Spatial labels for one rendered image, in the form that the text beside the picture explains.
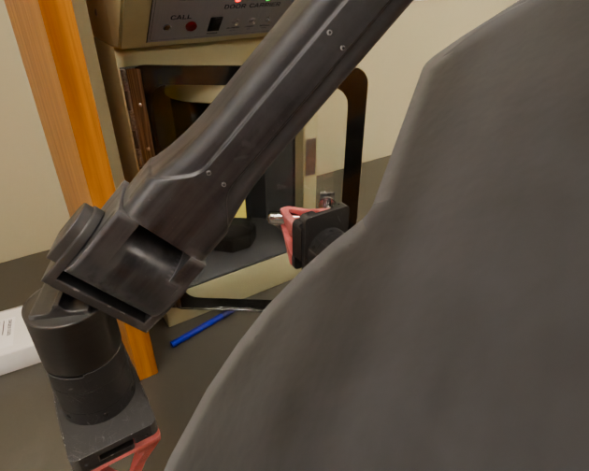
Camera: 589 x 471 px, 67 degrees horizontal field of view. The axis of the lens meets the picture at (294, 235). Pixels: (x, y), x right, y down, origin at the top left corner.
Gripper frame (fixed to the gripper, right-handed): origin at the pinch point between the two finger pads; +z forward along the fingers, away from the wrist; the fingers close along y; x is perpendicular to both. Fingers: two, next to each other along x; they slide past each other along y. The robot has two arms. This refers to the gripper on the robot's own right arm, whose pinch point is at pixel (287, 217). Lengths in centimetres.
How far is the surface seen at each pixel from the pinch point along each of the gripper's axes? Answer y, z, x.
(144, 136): 9.7, 14.7, 13.6
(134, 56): 19.6, 16.7, 12.6
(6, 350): -22.2, 21.0, 39.3
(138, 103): 14.3, 14.7, 13.6
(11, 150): -3, 60, 30
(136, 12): 25.3, 9.9, 13.3
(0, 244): -23, 59, 38
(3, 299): -26, 42, 40
